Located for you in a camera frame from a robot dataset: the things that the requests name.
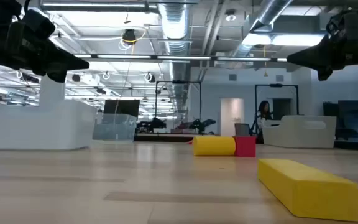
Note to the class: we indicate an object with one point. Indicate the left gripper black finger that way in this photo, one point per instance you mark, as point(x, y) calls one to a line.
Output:
point(57, 59)
point(57, 77)

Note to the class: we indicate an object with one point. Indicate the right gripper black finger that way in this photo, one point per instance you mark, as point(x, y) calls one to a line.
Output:
point(324, 74)
point(319, 54)

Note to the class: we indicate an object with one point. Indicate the small red cube block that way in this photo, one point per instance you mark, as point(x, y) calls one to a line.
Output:
point(245, 146)

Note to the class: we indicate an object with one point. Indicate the yellow cylinder block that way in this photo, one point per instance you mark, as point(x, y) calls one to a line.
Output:
point(213, 146)

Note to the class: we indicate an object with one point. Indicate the black background robot arm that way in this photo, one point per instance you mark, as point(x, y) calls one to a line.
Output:
point(202, 125)
point(150, 125)

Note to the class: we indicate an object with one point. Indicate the white plastic bin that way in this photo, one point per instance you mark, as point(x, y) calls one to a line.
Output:
point(36, 124)

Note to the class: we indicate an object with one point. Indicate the blue shelving unit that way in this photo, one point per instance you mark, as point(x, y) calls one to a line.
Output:
point(353, 121)

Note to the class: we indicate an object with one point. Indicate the clear plastic container right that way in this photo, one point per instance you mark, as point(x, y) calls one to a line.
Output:
point(300, 132)

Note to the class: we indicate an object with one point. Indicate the black monitor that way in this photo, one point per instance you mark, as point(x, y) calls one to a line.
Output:
point(121, 108)

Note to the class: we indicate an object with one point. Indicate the person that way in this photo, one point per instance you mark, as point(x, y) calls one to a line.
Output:
point(263, 118)

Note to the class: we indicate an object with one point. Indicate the clear plastic bin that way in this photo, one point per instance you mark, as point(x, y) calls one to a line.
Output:
point(113, 127)

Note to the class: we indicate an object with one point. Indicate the long yellow rectangular block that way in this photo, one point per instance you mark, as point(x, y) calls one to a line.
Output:
point(309, 189)

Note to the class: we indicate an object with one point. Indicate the background robot table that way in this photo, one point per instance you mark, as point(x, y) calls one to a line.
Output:
point(163, 137)

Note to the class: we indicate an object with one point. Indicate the long ceiling light bar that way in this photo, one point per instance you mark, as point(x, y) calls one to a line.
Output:
point(182, 57)

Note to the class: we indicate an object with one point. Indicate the short red block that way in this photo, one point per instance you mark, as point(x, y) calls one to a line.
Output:
point(190, 142)

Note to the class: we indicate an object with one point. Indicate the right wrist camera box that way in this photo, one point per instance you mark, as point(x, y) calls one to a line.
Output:
point(348, 25)

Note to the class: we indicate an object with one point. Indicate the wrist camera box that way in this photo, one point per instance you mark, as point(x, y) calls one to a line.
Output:
point(37, 25)
point(348, 25)

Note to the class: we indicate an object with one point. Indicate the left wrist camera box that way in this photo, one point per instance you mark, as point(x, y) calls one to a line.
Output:
point(37, 25)

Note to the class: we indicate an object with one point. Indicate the silver ceiling duct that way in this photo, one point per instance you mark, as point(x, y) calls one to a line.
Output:
point(269, 12)
point(174, 21)

